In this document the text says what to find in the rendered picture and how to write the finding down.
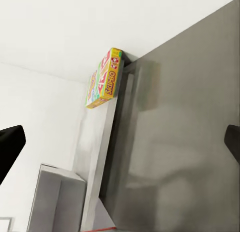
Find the board game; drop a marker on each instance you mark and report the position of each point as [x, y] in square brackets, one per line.
[103, 79]

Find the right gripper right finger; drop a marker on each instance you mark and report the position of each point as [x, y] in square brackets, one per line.
[232, 141]

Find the desk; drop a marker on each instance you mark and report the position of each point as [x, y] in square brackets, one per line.
[155, 153]

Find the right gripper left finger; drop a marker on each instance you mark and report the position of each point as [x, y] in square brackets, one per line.
[12, 141]

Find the toy box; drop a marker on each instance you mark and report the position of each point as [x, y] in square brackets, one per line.
[58, 201]

